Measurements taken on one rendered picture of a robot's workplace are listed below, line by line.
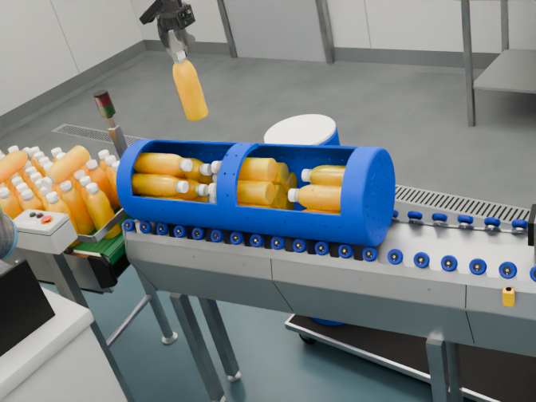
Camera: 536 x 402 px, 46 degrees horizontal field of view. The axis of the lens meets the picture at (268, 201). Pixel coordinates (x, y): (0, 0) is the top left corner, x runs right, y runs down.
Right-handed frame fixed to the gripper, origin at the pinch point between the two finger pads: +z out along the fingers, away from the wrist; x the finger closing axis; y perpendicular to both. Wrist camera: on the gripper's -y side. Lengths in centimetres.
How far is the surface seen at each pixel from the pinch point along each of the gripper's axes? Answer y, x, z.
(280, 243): 28, -13, 57
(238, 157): 16.9, -6.9, 30.4
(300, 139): 10, 38, 49
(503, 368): 81, 31, 139
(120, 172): -25.9, -16.4, 33.7
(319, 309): 35, -10, 85
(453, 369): 71, 6, 117
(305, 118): 4, 54, 49
